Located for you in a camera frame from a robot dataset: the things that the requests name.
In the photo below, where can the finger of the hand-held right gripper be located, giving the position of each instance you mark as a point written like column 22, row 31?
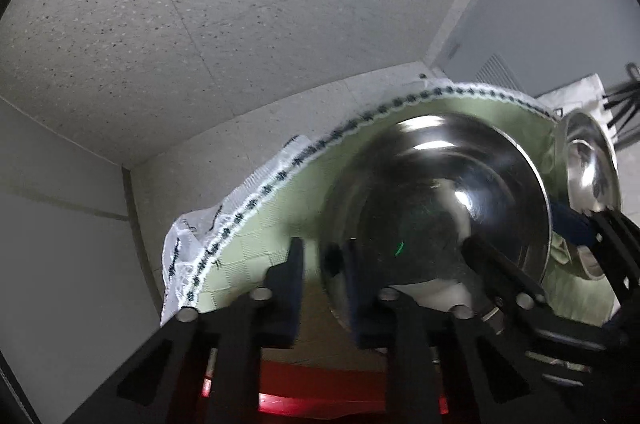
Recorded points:
column 575, row 226
column 505, row 271

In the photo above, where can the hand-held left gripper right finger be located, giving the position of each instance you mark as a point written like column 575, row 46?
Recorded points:
column 356, row 304

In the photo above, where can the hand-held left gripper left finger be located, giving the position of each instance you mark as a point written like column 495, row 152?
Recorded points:
column 296, row 289

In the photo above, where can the large steel bowl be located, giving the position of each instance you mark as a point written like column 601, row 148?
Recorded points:
column 430, row 204

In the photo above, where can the small steel bowl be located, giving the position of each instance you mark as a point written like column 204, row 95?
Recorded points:
column 587, row 164

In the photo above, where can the green tablecloth with lace edge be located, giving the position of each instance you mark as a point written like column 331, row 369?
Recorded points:
column 310, row 184

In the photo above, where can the white cloth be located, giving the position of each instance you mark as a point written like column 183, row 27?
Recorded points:
column 575, row 96

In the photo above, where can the black metal stand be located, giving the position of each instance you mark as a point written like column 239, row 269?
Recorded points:
column 625, row 104

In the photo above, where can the wall vent grille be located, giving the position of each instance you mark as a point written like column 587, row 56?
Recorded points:
column 500, row 71

